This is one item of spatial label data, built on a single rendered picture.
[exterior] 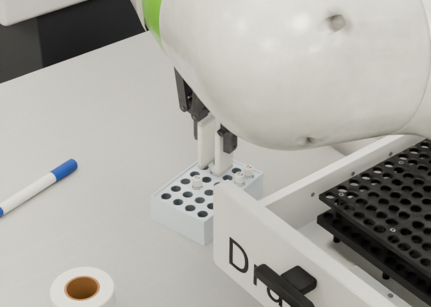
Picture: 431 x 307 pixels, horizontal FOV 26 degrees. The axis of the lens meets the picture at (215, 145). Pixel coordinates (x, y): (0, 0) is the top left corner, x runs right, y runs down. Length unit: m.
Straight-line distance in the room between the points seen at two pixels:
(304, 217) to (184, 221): 0.17
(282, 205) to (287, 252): 0.11
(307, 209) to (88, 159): 0.37
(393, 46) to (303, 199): 0.49
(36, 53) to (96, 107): 0.28
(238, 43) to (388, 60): 0.09
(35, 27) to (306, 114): 1.10
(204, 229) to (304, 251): 0.26
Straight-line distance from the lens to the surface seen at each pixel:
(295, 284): 0.87
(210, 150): 1.18
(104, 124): 1.36
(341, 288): 0.86
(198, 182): 1.16
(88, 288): 1.06
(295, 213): 1.03
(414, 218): 0.98
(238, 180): 1.17
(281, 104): 0.54
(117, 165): 1.27
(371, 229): 0.96
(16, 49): 1.71
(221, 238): 0.99
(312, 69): 0.53
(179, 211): 1.13
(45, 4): 1.56
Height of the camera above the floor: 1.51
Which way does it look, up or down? 35 degrees down
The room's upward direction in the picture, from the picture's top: straight up
